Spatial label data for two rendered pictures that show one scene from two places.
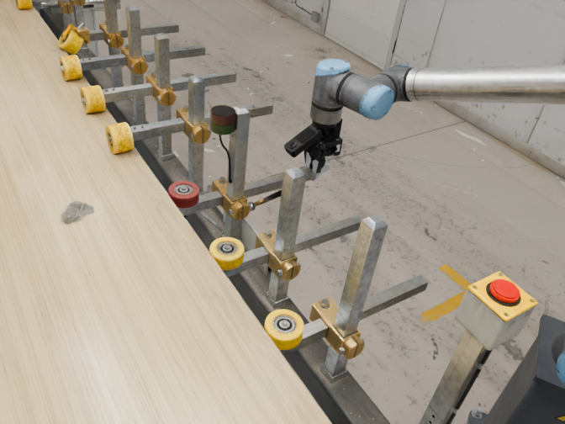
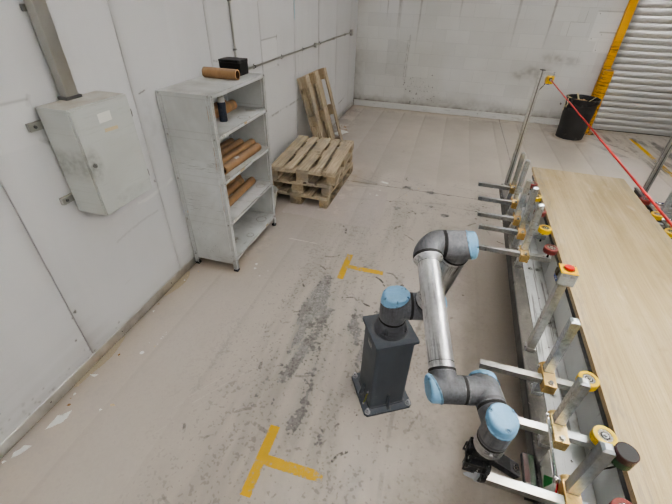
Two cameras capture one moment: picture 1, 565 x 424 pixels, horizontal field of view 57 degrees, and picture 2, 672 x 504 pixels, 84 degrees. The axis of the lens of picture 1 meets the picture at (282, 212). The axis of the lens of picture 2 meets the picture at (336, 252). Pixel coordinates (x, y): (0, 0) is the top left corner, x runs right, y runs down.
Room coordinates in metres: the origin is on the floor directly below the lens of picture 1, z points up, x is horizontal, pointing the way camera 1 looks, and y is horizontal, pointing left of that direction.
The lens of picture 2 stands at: (2.12, 0.10, 2.18)
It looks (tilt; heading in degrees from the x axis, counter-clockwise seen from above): 35 degrees down; 233
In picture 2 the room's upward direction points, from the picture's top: 2 degrees clockwise
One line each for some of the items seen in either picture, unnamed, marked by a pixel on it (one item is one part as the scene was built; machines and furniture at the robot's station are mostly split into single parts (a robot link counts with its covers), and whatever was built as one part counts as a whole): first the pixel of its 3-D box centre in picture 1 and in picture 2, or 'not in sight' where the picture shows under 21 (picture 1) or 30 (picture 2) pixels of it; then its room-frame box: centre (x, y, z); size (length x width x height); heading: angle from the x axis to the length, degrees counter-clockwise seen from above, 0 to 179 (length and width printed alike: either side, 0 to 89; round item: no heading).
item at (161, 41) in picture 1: (164, 106); not in sight; (1.54, 0.43, 0.90); 0.03 x 0.03 x 0.48; 37
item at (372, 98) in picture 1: (367, 96); (483, 392); (1.30, -0.18, 1.14); 0.12 x 0.12 x 0.09; 53
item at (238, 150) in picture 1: (235, 188); (575, 484); (1.14, 0.13, 0.90); 0.03 x 0.03 x 0.48; 37
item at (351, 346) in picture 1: (336, 328); (546, 376); (0.76, -0.15, 0.84); 0.13 x 0.06 x 0.05; 37
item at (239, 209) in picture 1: (229, 198); (571, 499); (1.16, 0.15, 0.85); 0.13 x 0.06 x 0.05; 37
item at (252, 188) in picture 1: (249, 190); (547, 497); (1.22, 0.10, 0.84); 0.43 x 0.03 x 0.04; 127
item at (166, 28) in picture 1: (134, 31); not in sight; (2.04, 0.68, 0.95); 0.36 x 0.03 x 0.03; 127
